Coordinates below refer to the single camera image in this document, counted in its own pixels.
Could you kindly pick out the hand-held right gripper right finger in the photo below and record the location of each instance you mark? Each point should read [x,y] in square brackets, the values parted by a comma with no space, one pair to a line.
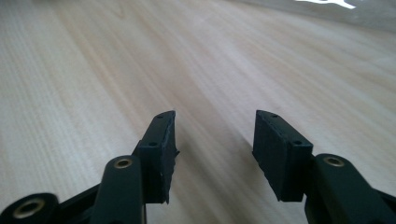
[280,155]

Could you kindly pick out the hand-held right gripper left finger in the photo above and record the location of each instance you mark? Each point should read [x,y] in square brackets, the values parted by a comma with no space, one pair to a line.
[157,155]

